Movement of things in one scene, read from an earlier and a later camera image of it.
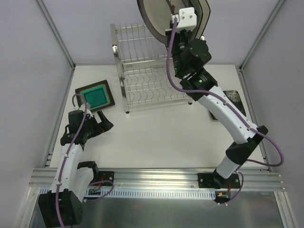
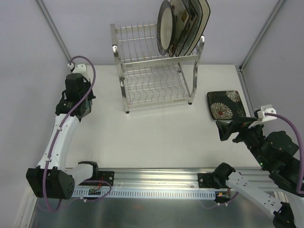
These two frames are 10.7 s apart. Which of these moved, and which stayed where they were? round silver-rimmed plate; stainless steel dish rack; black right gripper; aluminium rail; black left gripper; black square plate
Moved: black square plate; round silver-rimmed plate; black left gripper; black right gripper
Stayed: stainless steel dish rack; aluminium rail
